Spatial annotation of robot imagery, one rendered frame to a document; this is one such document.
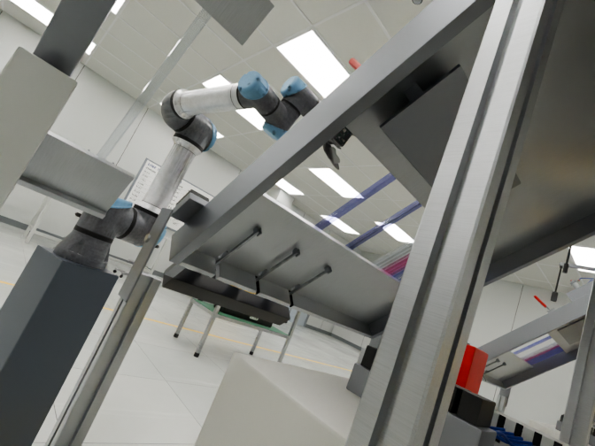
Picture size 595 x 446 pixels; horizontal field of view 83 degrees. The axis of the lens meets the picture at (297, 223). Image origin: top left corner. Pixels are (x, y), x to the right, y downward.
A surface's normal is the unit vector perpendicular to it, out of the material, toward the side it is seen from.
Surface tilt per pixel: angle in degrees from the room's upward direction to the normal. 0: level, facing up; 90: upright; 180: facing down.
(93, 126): 90
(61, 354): 90
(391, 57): 90
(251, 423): 90
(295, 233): 138
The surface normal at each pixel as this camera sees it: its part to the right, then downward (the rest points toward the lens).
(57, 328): 0.81, 0.22
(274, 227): 0.15, 0.74
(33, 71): 0.64, 0.10
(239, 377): -0.66, -0.42
